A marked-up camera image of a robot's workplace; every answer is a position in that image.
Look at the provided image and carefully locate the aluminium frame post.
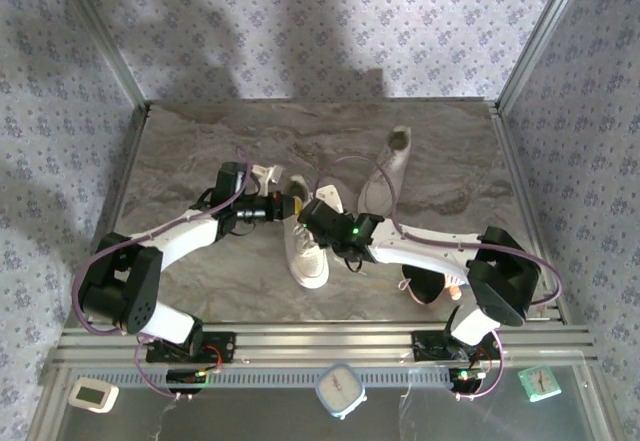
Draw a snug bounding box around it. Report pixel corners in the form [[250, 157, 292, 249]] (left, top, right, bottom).
[[49, 0, 152, 112], [497, 0, 592, 112]]

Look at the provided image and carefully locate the white digital timer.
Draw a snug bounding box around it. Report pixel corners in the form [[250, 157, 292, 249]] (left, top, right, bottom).
[[68, 377, 120, 415]]

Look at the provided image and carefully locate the green alarm clock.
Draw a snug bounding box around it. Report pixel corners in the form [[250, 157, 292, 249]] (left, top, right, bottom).
[[517, 365, 564, 405]]

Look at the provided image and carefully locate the white leather sneaker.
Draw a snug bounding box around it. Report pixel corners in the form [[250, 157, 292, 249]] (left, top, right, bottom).
[[282, 174, 331, 291], [357, 125, 414, 215]]

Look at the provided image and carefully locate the aluminium mounting rail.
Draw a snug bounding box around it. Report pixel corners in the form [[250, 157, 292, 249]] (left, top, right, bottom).
[[53, 324, 599, 368]]

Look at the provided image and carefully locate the black controller board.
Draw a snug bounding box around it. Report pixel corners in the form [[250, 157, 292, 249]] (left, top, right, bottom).
[[166, 368, 209, 395], [448, 367, 487, 395]]

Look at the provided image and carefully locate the aluminium table edge rail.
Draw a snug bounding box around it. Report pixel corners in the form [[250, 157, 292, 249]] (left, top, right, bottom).
[[64, 103, 154, 330], [487, 100, 572, 326]]

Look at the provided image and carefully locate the grey slotted cable duct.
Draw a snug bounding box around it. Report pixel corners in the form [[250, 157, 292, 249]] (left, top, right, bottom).
[[74, 366, 454, 388]]

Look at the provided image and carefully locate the blue-rimmed square white clock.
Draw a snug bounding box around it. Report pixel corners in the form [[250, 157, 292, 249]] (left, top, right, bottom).
[[314, 362, 368, 421]]

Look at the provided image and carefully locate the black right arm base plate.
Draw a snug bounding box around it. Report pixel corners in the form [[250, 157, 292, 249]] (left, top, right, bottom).
[[412, 330, 474, 362]]

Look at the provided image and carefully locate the plush doll with black hat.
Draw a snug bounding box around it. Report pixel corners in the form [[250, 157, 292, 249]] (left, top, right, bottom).
[[398, 260, 464, 306]]

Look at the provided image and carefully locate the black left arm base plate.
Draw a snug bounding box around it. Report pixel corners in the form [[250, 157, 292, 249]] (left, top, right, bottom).
[[145, 330, 237, 365]]

